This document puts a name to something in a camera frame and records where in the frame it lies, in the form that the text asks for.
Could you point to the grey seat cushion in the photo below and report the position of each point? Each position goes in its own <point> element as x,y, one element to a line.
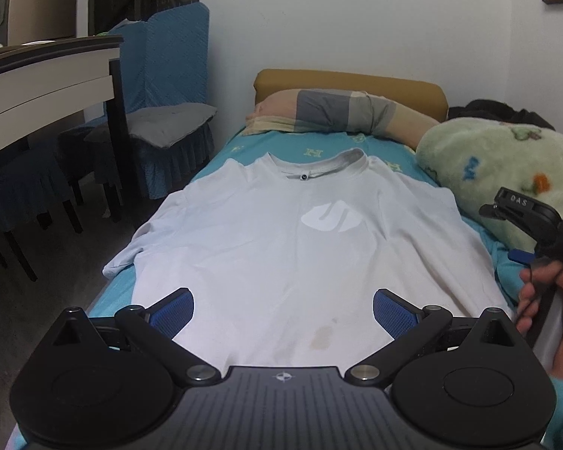
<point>169,119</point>

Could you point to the brown headboard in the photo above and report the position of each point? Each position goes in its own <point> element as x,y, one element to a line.
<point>406,88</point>

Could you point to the white t-shirt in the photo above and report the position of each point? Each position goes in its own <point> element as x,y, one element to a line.
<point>272,253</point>

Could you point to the beige and grey pillow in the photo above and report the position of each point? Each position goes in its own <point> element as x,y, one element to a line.
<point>321,110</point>

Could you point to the dark cloth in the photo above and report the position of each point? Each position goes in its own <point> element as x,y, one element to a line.
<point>492,108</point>

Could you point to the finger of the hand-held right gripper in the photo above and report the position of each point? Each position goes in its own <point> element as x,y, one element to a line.
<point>516,206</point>
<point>519,256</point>

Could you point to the blue covered chair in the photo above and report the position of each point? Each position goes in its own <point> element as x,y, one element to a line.
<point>176,56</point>

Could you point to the bed with teal sheet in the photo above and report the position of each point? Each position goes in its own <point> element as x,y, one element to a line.
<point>331,143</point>

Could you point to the green fleece blanket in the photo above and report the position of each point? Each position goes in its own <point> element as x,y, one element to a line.
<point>478,159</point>

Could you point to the dark blue covered stool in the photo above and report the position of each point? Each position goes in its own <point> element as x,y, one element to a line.
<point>23,178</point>

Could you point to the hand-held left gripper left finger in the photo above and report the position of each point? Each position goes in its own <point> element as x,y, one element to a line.
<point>174,313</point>

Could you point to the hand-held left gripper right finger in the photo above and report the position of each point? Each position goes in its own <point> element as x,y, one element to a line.
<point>393,313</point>

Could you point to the dark wooden desk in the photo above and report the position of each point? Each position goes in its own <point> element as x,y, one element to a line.
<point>37,86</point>

